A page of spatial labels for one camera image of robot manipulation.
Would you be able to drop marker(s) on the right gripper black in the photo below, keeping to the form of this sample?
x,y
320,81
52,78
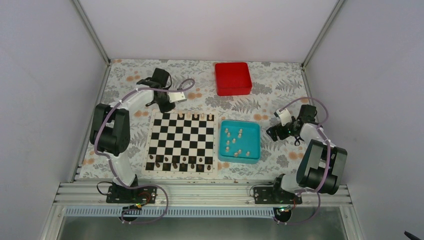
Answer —
x,y
274,134

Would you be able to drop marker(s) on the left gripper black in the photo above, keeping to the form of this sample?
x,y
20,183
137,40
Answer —
x,y
163,108

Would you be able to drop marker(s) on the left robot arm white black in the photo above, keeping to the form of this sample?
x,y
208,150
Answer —
x,y
111,132

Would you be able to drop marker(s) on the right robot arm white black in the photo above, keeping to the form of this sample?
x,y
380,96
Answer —
x,y
322,164

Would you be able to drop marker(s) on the light chess pieces in tray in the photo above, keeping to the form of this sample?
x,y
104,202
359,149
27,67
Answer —
x,y
237,143

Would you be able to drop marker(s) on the dark chess pieces row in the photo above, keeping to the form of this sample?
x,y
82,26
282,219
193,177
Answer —
x,y
178,163

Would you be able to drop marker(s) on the teal tray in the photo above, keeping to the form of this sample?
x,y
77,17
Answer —
x,y
254,128

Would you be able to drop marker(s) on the floral patterned mat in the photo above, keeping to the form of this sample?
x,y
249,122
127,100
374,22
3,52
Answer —
x,y
274,85

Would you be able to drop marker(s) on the black white chessboard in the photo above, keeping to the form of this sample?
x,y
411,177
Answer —
x,y
170,135

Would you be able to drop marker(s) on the red square box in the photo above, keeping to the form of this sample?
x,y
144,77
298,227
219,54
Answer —
x,y
232,79

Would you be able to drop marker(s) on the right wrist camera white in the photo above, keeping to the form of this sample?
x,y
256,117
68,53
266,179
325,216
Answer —
x,y
284,116

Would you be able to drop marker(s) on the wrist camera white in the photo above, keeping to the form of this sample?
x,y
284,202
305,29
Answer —
x,y
284,116
177,97

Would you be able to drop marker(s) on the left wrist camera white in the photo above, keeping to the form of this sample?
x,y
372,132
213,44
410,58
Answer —
x,y
177,97

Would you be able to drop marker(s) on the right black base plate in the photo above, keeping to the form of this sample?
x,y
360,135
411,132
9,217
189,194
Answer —
x,y
267,195

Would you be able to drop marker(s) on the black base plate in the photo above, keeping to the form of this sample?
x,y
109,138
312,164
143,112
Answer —
x,y
120,195
267,195

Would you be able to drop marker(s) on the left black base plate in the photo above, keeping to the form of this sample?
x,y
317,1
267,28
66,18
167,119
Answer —
x,y
120,195

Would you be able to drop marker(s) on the aluminium rail frame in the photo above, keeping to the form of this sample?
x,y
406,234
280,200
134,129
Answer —
x,y
193,194

